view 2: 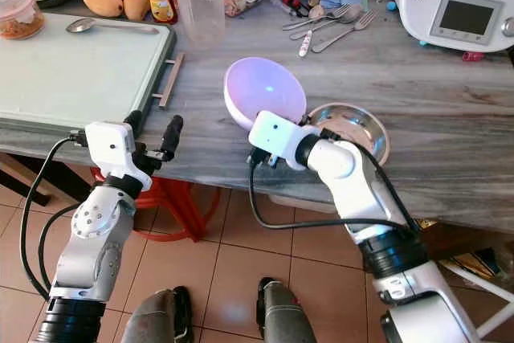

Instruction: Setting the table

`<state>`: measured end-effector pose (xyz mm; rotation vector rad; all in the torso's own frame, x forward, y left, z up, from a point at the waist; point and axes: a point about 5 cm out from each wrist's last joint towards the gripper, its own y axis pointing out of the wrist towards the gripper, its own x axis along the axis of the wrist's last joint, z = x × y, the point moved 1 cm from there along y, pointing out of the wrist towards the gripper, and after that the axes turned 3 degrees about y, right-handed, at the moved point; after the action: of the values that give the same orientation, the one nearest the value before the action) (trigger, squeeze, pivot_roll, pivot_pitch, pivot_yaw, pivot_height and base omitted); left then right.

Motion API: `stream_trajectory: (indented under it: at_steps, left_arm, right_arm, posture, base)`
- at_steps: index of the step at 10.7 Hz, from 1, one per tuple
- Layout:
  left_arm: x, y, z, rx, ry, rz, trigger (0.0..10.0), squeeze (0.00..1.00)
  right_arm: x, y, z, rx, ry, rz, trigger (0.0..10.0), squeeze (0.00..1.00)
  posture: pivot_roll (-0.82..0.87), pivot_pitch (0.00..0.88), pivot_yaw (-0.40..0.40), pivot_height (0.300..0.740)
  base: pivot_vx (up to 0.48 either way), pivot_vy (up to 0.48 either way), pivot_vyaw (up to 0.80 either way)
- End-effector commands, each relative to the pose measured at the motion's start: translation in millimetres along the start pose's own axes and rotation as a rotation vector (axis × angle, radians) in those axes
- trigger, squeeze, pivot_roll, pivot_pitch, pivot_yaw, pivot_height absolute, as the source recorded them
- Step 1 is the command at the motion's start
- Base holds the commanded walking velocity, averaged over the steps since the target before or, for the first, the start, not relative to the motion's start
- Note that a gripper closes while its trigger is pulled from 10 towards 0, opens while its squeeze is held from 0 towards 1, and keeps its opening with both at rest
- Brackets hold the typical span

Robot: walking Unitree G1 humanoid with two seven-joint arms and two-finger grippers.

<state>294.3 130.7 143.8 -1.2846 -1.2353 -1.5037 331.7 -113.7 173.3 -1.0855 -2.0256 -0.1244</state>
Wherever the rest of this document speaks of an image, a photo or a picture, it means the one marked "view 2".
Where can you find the red plastic stool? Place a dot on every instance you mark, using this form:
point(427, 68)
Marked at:
point(173, 210)

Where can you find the pink plastic clip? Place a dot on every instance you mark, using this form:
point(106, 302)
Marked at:
point(473, 56)

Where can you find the short metal fork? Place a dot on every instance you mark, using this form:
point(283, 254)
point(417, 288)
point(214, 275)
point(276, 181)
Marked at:
point(317, 18)

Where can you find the large purple plastic bowl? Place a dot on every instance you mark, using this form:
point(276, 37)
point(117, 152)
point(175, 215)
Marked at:
point(263, 86)

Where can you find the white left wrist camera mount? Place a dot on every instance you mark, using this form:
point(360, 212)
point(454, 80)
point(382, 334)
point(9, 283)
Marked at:
point(108, 150)

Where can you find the grey robot leg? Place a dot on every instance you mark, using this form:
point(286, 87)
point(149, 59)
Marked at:
point(157, 319)
point(289, 315)

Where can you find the large metal spoon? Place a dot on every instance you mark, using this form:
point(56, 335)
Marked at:
point(82, 25)

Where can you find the pink lidded food container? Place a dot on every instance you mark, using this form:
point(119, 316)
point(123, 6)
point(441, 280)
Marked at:
point(18, 10)

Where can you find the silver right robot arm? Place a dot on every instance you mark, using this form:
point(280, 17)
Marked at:
point(341, 168)

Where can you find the clear plastic pitcher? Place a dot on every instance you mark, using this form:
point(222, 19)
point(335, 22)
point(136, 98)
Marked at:
point(199, 2)

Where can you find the grey right robot leg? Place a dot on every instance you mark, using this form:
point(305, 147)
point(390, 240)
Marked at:
point(289, 315)

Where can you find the pale green serving tray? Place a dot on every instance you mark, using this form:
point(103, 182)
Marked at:
point(72, 78)

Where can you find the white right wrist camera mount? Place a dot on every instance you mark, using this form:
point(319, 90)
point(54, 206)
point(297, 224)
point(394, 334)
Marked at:
point(277, 136)

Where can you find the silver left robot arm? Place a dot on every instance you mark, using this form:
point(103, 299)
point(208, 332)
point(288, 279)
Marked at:
point(90, 255)

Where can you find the grey left robot leg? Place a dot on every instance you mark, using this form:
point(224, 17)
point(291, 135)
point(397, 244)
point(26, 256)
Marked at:
point(157, 319)

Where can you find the small metal spoon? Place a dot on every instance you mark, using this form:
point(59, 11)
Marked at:
point(321, 30)

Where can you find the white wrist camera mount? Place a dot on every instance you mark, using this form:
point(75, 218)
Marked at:
point(277, 136)
point(108, 150)

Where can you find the long metal fork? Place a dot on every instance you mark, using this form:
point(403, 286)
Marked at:
point(345, 33)

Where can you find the shallow steel bowl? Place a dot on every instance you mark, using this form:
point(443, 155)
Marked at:
point(355, 128)

